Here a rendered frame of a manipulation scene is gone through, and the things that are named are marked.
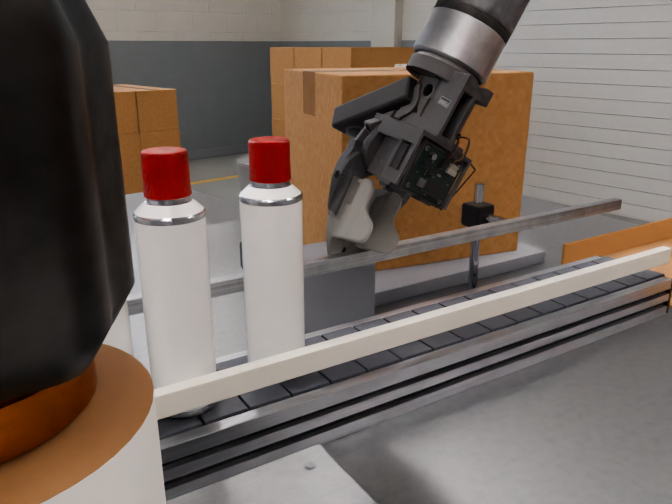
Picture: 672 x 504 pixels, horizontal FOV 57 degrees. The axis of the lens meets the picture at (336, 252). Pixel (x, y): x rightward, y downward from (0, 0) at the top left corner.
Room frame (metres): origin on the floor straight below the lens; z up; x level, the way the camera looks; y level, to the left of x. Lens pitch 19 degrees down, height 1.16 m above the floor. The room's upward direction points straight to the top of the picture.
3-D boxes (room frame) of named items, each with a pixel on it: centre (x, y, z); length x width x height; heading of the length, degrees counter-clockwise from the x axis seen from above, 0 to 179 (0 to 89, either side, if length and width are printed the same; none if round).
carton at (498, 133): (0.97, -0.10, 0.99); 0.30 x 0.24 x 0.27; 112
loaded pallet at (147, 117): (4.13, 1.68, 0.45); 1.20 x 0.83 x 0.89; 43
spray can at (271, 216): (0.49, 0.05, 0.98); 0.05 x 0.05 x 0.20
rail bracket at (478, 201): (0.72, -0.19, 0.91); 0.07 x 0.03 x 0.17; 32
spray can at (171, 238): (0.44, 0.12, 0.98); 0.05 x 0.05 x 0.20
